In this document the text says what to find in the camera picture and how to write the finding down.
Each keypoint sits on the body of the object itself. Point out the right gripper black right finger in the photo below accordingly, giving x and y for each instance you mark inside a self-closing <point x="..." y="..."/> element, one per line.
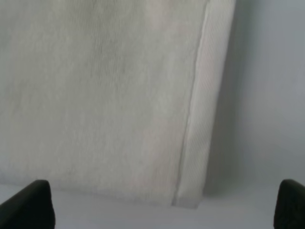
<point x="290" y="206"/>

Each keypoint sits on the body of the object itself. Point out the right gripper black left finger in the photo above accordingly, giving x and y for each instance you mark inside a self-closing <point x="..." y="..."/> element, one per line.
<point x="31" y="208"/>

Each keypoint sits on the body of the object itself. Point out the white towel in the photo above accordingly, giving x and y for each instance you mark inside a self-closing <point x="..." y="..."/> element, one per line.
<point x="112" y="97"/>

